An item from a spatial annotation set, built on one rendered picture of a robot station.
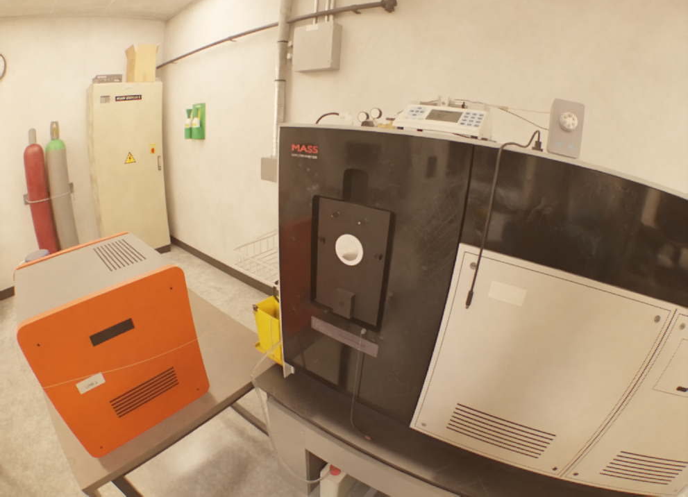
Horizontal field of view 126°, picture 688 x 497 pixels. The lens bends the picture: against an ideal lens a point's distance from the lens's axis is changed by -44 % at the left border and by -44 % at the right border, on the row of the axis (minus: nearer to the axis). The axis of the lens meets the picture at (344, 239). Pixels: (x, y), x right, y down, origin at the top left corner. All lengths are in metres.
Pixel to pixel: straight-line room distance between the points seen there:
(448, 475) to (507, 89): 1.55
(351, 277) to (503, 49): 1.38
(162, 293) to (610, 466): 1.08
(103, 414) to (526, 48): 2.06
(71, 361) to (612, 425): 1.08
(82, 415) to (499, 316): 0.89
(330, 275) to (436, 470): 0.54
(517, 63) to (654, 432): 1.52
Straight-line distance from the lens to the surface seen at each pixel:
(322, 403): 0.90
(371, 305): 0.64
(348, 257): 0.60
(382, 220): 0.56
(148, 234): 3.71
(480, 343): 0.58
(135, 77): 3.58
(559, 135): 0.74
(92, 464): 0.97
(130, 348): 0.78
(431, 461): 0.83
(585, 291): 0.53
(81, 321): 0.71
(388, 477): 0.89
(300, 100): 2.16
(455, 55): 1.73
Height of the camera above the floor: 1.44
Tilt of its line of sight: 21 degrees down
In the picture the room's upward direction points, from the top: 4 degrees clockwise
